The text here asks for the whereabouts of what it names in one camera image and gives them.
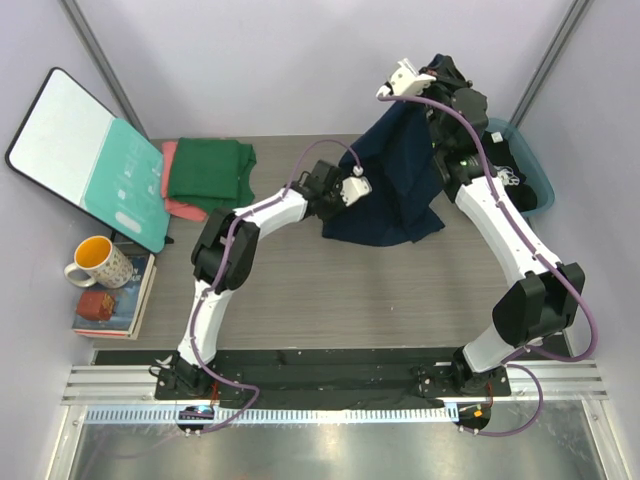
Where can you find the right aluminium frame post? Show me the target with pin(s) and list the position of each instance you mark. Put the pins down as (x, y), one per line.
(560, 40)

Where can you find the navy blue t shirt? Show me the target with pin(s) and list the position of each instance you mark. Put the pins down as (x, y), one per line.
(396, 154)

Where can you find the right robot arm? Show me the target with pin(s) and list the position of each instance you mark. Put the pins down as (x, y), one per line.
(542, 290)

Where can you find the left aluminium frame post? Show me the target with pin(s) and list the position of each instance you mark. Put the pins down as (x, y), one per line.
(88, 38)

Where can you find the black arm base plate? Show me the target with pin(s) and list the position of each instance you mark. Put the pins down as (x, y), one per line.
(339, 379)

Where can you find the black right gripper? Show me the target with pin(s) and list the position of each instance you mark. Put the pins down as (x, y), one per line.
(448, 76)

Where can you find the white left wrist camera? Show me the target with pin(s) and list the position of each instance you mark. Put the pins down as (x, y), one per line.
(355, 187)

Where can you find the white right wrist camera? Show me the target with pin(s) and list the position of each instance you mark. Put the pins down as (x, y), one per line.
(405, 80)

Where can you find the folded pink t shirt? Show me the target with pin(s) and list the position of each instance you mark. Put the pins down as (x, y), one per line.
(174, 207)

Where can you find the folded green t shirt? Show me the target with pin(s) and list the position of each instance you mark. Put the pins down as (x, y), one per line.
(212, 173)

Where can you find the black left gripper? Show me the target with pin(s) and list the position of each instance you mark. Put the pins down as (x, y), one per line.
(340, 204)

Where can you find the stack of books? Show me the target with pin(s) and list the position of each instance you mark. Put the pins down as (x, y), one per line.
(129, 303)

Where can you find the yellow inside floral mug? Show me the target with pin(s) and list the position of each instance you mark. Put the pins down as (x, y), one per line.
(98, 261)

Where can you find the red small box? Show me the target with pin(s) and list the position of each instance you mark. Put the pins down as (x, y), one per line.
(96, 306)

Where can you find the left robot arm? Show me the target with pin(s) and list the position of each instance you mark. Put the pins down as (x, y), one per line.
(223, 258)

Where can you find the black printed t shirt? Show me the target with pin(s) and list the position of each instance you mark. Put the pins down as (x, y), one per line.
(513, 179)

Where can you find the aluminium front rail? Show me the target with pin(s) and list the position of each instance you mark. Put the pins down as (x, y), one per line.
(131, 394)

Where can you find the aluminium frame post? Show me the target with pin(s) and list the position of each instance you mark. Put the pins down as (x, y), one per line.
(88, 38)
(560, 40)

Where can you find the white and teal board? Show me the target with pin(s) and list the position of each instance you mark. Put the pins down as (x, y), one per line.
(72, 145)

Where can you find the teal plastic bin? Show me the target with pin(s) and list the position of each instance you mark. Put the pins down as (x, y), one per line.
(527, 163)

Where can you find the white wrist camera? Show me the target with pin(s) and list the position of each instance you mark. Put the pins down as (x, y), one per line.
(405, 80)
(355, 187)

